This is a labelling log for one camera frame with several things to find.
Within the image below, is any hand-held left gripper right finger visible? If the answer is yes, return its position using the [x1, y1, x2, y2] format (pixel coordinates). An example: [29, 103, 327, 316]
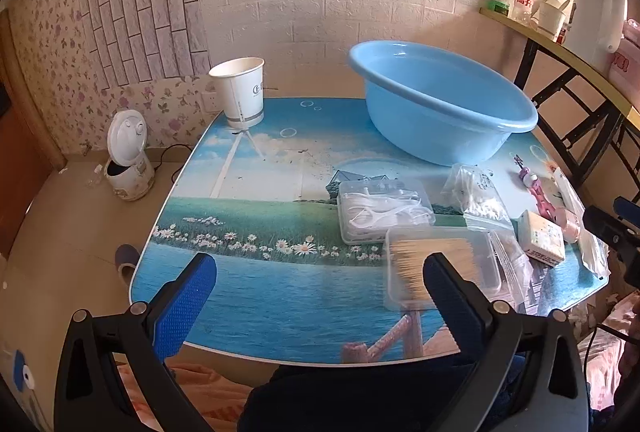
[422, 252, 591, 432]

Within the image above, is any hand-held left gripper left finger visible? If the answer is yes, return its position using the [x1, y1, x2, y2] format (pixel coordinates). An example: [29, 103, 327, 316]
[54, 252, 218, 432]

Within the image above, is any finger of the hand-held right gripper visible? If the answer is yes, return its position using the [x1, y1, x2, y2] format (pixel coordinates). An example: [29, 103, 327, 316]
[583, 205, 640, 288]
[613, 196, 640, 219]

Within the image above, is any white plastic packet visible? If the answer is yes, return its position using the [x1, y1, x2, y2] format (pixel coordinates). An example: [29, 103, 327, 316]
[552, 165, 610, 277]

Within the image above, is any clear box of toothpicks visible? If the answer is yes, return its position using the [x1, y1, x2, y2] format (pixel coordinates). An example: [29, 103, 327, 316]
[385, 226, 502, 311]

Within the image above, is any white tissue pack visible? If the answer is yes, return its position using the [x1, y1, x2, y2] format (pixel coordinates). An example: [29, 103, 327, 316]
[517, 209, 566, 267]

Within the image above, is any clear plastic bag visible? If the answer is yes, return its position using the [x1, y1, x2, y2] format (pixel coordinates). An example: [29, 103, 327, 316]
[487, 229, 534, 304]

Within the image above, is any clear box of floss picks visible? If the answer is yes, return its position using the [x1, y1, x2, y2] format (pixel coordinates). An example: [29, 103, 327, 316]
[336, 179, 435, 245]

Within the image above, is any blue plastic basin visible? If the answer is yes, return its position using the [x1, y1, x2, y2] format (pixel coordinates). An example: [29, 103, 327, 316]
[347, 41, 539, 167]

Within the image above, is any blue grey slipper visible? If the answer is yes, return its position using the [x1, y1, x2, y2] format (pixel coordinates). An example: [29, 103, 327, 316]
[114, 243, 144, 286]

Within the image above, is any clear bag of cotton swabs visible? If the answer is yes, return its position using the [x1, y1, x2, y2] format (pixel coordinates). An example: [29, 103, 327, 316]
[442, 163, 515, 233]

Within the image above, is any white rice cooker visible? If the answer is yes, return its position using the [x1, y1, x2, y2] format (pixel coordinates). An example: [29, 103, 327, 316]
[102, 110, 156, 201]

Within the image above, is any pink tissue package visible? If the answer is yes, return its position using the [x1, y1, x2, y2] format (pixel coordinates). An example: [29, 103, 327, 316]
[607, 19, 640, 86]

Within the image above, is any yellow-edged folding table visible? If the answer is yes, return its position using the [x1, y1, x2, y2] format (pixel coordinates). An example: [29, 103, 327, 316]
[479, 6, 640, 193]

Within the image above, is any blue white round object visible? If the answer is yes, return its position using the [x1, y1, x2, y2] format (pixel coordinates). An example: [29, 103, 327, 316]
[10, 349, 36, 396]

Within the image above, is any white plastic kettle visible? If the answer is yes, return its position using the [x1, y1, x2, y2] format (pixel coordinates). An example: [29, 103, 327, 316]
[565, 0, 628, 71]

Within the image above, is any white paper food cup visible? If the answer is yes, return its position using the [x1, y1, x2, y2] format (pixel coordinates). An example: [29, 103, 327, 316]
[531, 0, 571, 41]

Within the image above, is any wooden door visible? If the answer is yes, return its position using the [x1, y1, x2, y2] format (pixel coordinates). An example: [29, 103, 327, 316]
[0, 10, 54, 258]

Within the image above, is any black power cable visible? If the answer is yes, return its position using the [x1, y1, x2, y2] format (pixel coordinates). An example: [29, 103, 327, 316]
[145, 143, 202, 164]

